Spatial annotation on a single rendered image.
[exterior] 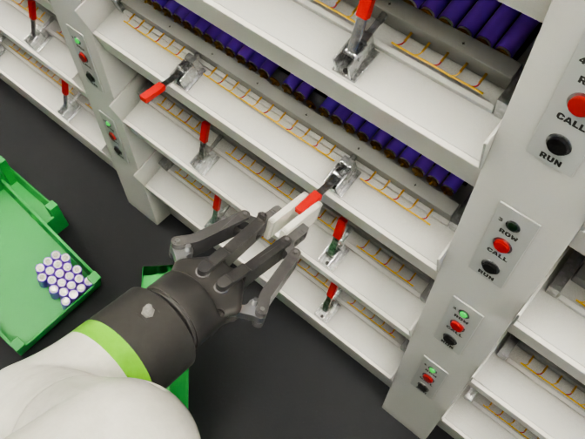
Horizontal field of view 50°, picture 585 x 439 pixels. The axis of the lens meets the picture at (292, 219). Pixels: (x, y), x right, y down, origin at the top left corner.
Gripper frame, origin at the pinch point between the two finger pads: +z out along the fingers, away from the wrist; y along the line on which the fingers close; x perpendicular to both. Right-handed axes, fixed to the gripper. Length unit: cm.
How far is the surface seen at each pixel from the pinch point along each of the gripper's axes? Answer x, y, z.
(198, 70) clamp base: 0.9, -25.2, 10.8
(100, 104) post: -22, -48, 14
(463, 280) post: 2.5, 19.2, 5.5
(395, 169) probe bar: 5.7, 5.6, 10.9
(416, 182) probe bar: 5.9, 8.5, 10.8
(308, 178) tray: -0.3, -3.0, 7.4
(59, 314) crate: -61, -40, -2
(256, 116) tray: 0.7, -14.2, 10.2
